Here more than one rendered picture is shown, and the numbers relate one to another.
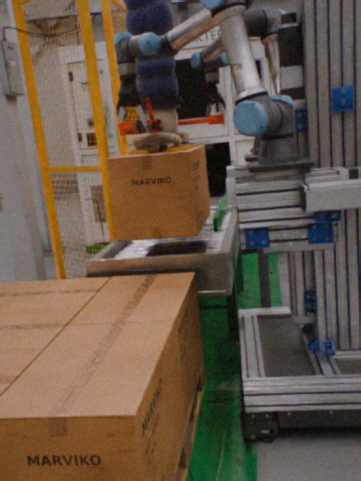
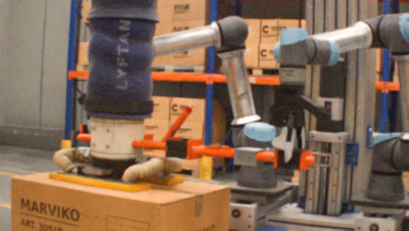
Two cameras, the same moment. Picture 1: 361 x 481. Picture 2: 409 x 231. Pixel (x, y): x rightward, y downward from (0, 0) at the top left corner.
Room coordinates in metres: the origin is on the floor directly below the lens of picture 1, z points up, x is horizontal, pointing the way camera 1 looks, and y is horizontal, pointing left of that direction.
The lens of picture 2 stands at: (1.89, 1.83, 1.39)
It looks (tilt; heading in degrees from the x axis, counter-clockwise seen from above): 3 degrees down; 289
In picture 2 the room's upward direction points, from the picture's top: 2 degrees clockwise
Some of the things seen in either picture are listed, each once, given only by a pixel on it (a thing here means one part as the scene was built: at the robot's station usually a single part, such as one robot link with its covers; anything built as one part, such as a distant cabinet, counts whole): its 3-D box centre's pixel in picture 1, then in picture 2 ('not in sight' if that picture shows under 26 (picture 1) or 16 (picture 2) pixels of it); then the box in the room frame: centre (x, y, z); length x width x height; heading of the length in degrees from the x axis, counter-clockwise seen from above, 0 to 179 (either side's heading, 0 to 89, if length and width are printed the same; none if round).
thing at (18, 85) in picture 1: (9, 69); not in sight; (3.33, 0.89, 1.62); 0.20 x 0.05 x 0.30; 170
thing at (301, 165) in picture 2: (131, 128); (293, 158); (2.19, 0.15, 1.21); 0.08 x 0.07 x 0.05; 169
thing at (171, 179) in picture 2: (180, 144); (133, 171); (2.76, -0.06, 1.11); 0.34 x 0.10 x 0.05; 169
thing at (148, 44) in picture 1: (147, 45); (315, 52); (2.15, 0.04, 1.51); 0.11 x 0.11 x 0.08; 50
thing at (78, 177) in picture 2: (145, 147); (98, 176); (2.79, 0.12, 1.11); 0.34 x 0.10 x 0.05; 169
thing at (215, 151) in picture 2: (177, 123); (189, 144); (2.56, -0.05, 1.21); 0.93 x 0.30 x 0.04; 169
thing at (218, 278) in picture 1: (158, 283); not in sight; (2.44, 0.12, 0.48); 0.70 x 0.03 x 0.15; 80
